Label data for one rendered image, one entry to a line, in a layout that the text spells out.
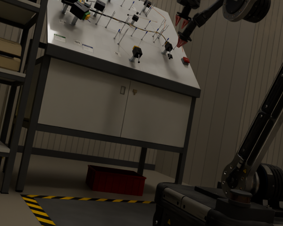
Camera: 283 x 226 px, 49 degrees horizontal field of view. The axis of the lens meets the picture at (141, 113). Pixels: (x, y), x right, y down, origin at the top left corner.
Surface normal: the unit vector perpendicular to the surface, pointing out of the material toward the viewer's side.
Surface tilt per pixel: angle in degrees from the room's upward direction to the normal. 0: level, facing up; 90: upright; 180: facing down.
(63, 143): 90
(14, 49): 72
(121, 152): 90
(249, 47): 90
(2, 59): 90
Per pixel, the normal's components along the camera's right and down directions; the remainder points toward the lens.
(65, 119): 0.51, 0.04
